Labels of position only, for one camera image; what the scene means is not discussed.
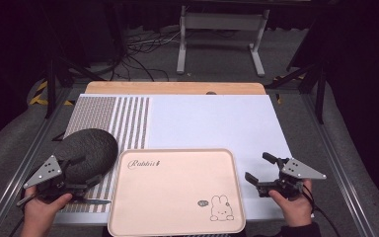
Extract white metal stand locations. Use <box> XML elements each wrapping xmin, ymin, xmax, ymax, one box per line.
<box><xmin>176</xmin><ymin>5</ymin><xmax>271</xmax><ymax>78</ymax></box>

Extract yellow black hazard tape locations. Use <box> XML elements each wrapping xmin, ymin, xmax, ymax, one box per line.
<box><xmin>29</xmin><ymin>80</ymin><xmax>75</xmax><ymax>107</ymax></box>

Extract dark grey knit hat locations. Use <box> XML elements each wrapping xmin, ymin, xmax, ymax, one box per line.
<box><xmin>54</xmin><ymin>127</ymin><xmax>119</xmax><ymax>186</ymax></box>

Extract white board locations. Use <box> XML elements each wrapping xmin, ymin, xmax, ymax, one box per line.
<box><xmin>53</xmin><ymin>93</ymin><xmax>293</xmax><ymax>226</ymax></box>

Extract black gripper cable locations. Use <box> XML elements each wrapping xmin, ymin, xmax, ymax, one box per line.
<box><xmin>8</xmin><ymin>197</ymin><xmax>31</xmax><ymax>237</ymax></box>
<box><xmin>301</xmin><ymin>184</ymin><xmax>341</xmax><ymax>237</ymax></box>

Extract bundle of black floor cables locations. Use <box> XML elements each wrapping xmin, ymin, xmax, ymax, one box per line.
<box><xmin>112</xmin><ymin>28</ymin><xmax>182</xmax><ymax>83</ymax></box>

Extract beige tray with rabbit print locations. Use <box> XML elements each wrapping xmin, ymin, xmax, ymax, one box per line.
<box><xmin>107</xmin><ymin>147</ymin><xmax>248</xmax><ymax>237</ymax></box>

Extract grey striped placemat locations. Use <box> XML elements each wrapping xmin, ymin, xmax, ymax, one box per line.
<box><xmin>58</xmin><ymin>96</ymin><xmax>152</xmax><ymax>214</ymax></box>

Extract aluminium frame rail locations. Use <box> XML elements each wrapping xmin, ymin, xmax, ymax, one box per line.
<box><xmin>300</xmin><ymin>93</ymin><xmax>373</xmax><ymax>237</ymax></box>
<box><xmin>0</xmin><ymin>87</ymin><xmax>75</xmax><ymax>237</ymax></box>

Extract person's right hand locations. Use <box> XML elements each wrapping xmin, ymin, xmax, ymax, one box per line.
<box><xmin>268</xmin><ymin>179</ymin><xmax>314</xmax><ymax>228</ymax></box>

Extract person's left hand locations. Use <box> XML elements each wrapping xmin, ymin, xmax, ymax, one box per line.
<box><xmin>22</xmin><ymin>186</ymin><xmax>74</xmax><ymax>235</ymax></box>

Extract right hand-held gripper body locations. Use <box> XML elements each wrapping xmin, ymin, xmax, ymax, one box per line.
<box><xmin>257</xmin><ymin>157</ymin><xmax>328</xmax><ymax>200</ymax></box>

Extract black tripod stand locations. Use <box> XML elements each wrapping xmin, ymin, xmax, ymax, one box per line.
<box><xmin>265</xmin><ymin>48</ymin><xmax>330</xmax><ymax>125</ymax></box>
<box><xmin>43</xmin><ymin>48</ymin><xmax>108</xmax><ymax>119</ymax></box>

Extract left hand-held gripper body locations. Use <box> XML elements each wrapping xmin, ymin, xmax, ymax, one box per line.
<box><xmin>16</xmin><ymin>155</ymin><xmax>89</xmax><ymax>207</ymax></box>

